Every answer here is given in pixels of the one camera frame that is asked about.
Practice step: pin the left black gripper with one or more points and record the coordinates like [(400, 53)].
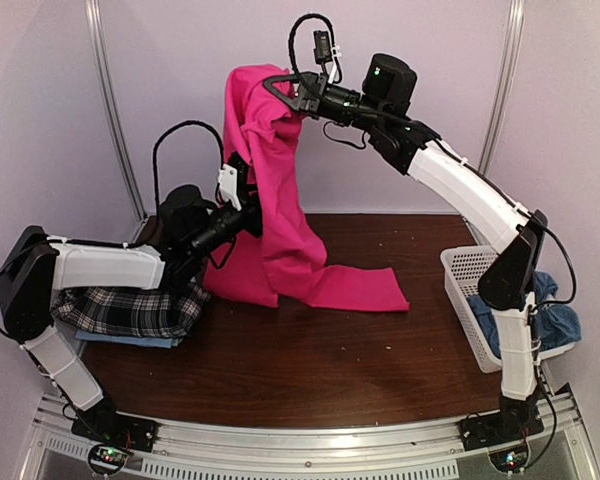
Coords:
[(252, 208)]

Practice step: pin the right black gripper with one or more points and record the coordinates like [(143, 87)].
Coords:
[(311, 91)]

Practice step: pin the pink shirt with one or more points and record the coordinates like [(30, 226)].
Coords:
[(289, 259)]

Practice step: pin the black white plaid shirt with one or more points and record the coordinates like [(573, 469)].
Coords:
[(131, 312)]

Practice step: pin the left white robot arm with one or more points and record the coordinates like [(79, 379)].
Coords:
[(40, 264)]

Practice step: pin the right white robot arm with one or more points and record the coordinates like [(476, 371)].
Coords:
[(415, 150)]

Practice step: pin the white plastic laundry basket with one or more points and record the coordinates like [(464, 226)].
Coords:
[(463, 267)]

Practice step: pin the folded light blue shirt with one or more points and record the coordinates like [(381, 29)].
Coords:
[(148, 342)]

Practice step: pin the left round circuit board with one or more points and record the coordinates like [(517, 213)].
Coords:
[(106, 460)]

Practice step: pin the round circuit board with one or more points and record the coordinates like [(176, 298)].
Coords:
[(511, 459), (106, 460)]

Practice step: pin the blue denim garment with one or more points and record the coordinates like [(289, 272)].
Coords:
[(557, 325)]

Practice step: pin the right round circuit board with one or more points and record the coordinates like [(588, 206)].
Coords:
[(511, 459)]

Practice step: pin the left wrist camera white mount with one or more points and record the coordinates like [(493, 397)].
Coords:
[(232, 183)]

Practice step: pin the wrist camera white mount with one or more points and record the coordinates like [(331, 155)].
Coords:
[(232, 183), (326, 56)]

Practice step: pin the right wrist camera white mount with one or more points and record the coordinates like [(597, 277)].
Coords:
[(326, 56)]

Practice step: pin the left aluminium frame post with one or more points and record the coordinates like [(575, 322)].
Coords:
[(106, 85)]

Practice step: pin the aluminium frame post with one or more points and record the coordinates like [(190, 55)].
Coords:
[(509, 60), (106, 85)]

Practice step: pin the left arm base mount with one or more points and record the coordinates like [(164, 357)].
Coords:
[(126, 432)]

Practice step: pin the right aluminium frame post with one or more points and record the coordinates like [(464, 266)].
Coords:
[(509, 60)]

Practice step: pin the front aluminium rail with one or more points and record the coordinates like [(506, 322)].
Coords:
[(422, 450)]

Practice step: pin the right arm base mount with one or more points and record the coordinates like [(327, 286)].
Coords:
[(487, 430)]

